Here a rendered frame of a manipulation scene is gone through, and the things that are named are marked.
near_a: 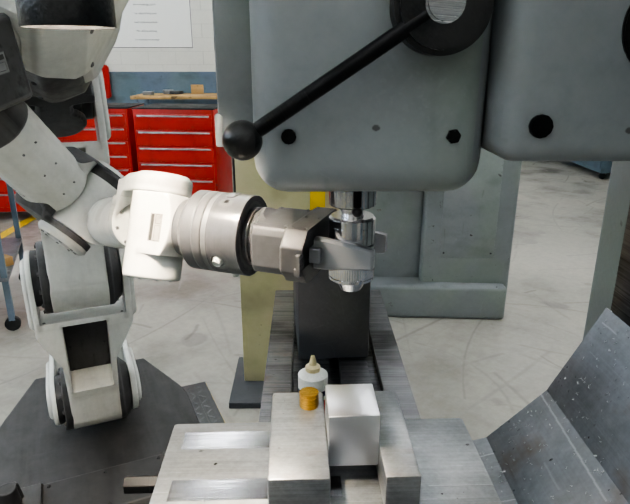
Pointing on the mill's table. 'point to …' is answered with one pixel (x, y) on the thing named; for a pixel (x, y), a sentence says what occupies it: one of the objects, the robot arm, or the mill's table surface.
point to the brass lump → (309, 398)
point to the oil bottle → (313, 377)
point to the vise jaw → (298, 453)
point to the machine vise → (166, 483)
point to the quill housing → (363, 102)
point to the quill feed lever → (461, 34)
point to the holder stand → (331, 319)
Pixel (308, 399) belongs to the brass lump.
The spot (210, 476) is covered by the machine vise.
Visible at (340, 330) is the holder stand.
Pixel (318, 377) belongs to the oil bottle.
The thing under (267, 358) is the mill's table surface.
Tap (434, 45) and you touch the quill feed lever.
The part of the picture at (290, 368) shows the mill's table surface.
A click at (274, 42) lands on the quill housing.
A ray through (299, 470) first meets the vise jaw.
